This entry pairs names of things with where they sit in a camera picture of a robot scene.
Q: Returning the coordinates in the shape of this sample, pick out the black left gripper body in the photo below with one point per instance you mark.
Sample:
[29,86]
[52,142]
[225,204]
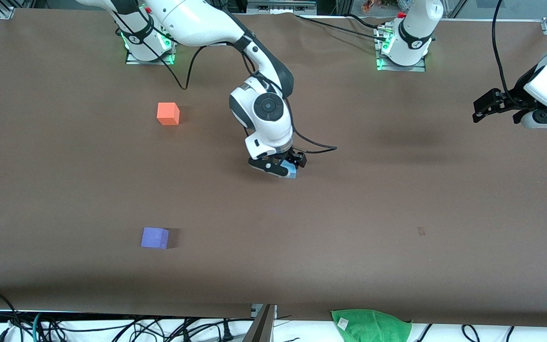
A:
[513,99]

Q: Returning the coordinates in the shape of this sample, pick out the blue foam block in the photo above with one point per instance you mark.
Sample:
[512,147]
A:
[293,173]

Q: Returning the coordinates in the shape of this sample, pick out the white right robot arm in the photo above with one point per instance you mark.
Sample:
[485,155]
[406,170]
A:
[193,21]

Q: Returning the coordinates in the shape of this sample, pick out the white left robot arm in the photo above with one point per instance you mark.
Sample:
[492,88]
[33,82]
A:
[413,28]

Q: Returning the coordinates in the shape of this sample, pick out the orange foam block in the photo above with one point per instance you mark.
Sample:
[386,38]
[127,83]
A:
[167,114]

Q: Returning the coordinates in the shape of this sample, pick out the purple foam block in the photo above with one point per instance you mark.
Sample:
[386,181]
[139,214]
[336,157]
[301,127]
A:
[155,238]

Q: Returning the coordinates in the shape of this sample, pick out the brown table cover sheet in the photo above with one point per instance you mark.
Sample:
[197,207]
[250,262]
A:
[349,199]

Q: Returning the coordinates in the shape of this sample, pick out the grey socket box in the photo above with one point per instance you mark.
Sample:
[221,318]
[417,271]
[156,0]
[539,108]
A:
[280,5]

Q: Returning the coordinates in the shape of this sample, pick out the orange toy figure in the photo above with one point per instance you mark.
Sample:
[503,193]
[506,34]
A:
[373,5]

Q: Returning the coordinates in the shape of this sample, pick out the green cloth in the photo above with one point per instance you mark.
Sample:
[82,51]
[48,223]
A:
[371,327]

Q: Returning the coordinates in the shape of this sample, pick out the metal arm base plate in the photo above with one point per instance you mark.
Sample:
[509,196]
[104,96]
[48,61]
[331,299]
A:
[166,56]
[382,64]

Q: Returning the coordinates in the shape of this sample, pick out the aluminium profile post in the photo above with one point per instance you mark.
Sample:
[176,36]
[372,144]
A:
[263,327]

